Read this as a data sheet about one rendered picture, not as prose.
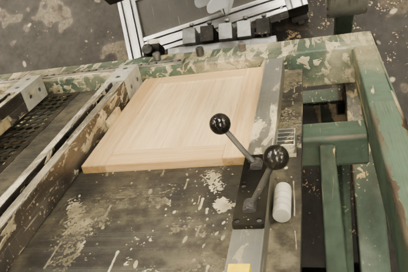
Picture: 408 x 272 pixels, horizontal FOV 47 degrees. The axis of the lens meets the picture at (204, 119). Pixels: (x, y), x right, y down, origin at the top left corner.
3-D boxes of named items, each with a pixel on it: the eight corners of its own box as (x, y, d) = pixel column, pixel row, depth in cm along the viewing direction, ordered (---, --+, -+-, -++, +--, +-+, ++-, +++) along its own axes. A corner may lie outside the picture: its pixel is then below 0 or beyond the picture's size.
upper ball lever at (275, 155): (259, 209, 77) (293, 145, 70) (257, 224, 74) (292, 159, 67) (237, 200, 77) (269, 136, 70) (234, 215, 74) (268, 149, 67)
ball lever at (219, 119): (269, 159, 86) (223, 105, 83) (268, 170, 83) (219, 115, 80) (252, 169, 88) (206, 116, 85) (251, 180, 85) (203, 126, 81)
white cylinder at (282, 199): (291, 223, 77) (292, 193, 84) (289, 208, 76) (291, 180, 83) (273, 223, 78) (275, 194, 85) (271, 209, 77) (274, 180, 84)
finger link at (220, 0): (208, 28, 90) (193, -13, 84) (231, 10, 92) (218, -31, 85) (218, 33, 88) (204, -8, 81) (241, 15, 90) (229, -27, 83)
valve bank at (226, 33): (288, 25, 170) (281, -1, 147) (291, 63, 167) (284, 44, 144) (156, 41, 182) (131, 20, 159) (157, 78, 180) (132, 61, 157)
